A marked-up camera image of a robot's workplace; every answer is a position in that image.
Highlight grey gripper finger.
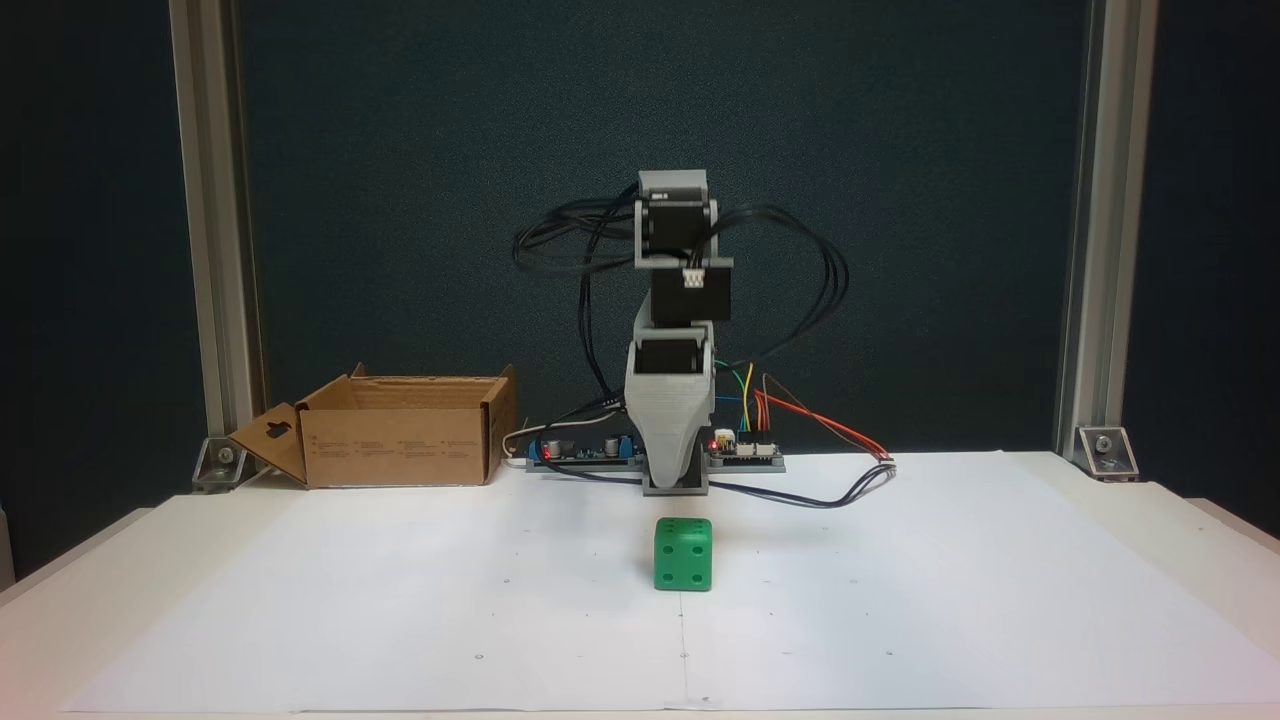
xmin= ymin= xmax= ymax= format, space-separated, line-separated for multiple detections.
xmin=627 ymin=376 xmax=717 ymax=492

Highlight green dice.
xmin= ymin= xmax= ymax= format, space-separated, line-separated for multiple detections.
xmin=654 ymin=517 xmax=714 ymax=592

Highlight circuit board with white connectors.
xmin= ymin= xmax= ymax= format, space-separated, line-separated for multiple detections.
xmin=705 ymin=429 xmax=787 ymax=473

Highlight circuit board with blue parts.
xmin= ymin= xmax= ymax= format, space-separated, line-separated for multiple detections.
xmin=527 ymin=434 xmax=646 ymax=473

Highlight brown cardboard box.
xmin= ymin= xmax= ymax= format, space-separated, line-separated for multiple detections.
xmin=228 ymin=364 xmax=519 ymax=490

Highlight orange red ribbon wires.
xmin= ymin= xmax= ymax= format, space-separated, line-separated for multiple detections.
xmin=755 ymin=374 xmax=893 ymax=462

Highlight black motor cable bundle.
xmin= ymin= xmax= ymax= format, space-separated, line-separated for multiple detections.
xmin=512 ymin=194 xmax=852 ymax=426

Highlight thin white cable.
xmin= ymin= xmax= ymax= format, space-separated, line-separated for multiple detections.
xmin=502 ymin=414 xmax=606 ymax=462

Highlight dark cable on table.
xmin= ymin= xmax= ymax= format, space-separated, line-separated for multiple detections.
xmin=540 ymin=456 xmax=897 ymax=510

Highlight aluminium frame post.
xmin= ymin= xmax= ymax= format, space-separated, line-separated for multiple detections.
xmin=168 ymin=0 xmax=267 ymax=443
xmin=1053 ymin=0 xmax=1161 ymax=457

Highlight metal corner bracket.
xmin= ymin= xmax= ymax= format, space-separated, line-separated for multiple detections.
xmin=191 ymin=436 xmax=249 ymax=494
xmin=1076 ymin=426 xmax=1140 ymax=482

